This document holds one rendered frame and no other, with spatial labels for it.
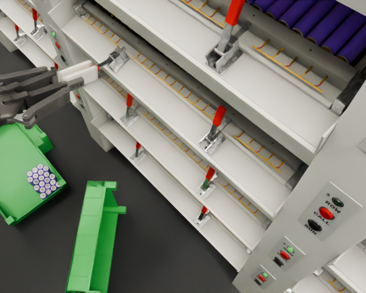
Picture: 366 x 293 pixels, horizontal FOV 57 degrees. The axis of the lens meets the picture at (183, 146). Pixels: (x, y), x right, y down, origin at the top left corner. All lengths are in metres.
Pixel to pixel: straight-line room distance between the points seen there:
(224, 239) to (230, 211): 0.19
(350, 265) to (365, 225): 0.15
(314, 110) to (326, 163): 0.06
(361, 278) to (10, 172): 1.03
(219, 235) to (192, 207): 0.11
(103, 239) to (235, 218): 0.50
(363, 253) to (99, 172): 0.88
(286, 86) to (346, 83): 0.06
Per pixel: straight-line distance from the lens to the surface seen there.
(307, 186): 0.43
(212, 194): 0.75
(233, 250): 0.92
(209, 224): 0.93
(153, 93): 0.66
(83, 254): 0.90
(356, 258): 0.56
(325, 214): 0.44
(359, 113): 0.32
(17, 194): 1.22
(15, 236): 1.20
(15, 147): 1.26
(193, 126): 0.61
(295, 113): 0.40
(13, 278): 1.17
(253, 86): 0.42
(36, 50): 1.41
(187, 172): 0.78
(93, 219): 0.92
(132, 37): 0.71
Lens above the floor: 1.04
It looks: 58 degrees down
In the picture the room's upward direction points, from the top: straight up
